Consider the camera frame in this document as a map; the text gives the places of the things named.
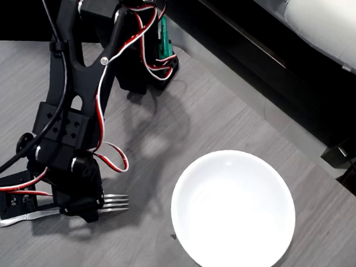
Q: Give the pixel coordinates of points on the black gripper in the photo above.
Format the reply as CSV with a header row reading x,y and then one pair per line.
x,y
77,208

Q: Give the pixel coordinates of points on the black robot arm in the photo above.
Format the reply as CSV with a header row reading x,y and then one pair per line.
x,y
61,65

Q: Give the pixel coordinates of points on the white round plate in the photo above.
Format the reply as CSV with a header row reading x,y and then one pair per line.
x,y
233,213

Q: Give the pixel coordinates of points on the green circuit board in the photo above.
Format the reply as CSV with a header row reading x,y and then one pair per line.
x,y
164,40

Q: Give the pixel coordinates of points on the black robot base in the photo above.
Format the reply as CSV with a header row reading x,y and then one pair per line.
x,y
139,79

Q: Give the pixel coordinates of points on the black furniture leg block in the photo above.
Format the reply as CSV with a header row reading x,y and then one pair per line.
x,y
336,156

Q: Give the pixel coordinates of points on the white cushion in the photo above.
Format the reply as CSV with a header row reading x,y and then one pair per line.
x,y
339,26

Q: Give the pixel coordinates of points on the dark furniture frame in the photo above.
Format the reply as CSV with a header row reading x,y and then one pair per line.
x,y
266,69

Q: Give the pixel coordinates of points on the black flat camera mount frame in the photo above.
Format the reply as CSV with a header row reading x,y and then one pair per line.
x,y
4,202

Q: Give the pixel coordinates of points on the metal fork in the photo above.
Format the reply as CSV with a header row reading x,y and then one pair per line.
x,y
116,201

